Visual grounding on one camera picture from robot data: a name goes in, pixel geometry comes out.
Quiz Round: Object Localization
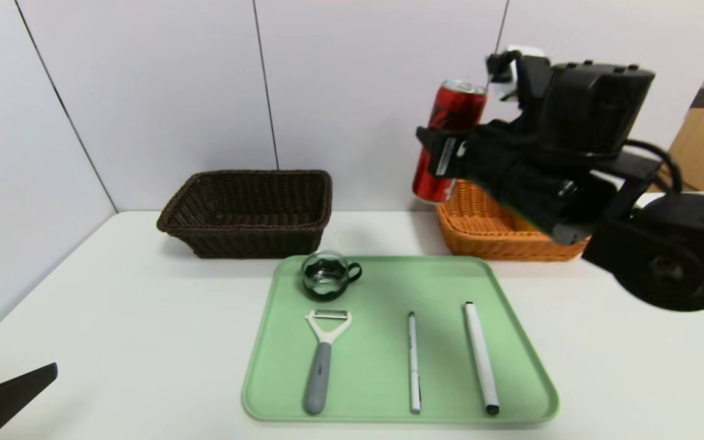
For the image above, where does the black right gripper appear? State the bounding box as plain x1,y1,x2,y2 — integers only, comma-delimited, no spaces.
415,119,540,207

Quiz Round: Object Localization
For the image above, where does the red soda can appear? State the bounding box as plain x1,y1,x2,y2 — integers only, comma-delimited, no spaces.
412,79,488,205

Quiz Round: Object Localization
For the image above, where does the glass cup with black handle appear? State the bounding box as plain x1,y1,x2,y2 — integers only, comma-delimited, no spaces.
301,251,363,303

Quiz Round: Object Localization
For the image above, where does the thick white marker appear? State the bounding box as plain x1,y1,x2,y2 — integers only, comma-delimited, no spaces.
464,302,501,416

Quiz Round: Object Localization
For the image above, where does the white peeler with grey handle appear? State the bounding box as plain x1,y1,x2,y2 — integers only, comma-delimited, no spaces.
303,309,353,416

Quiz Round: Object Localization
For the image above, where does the orange wicker basket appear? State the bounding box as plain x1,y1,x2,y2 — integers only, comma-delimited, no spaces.
434,179,591,262

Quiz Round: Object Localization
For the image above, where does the dark brown wicker basket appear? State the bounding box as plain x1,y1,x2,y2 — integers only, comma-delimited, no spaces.
156,170,333,260

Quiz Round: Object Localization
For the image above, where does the thin white pen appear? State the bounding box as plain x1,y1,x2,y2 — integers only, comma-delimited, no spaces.
408,312,422,414

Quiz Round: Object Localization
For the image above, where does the light green plastic tray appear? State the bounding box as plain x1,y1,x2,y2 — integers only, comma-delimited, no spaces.
241,255,560,423

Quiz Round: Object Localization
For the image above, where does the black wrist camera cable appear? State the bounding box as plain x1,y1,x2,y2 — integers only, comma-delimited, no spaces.
485,51,527,86

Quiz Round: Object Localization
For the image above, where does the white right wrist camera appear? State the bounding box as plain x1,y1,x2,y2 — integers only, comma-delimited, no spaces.
497,46,549,101

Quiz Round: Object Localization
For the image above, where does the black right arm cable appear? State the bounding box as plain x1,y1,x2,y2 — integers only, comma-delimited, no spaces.
624,141,684,193

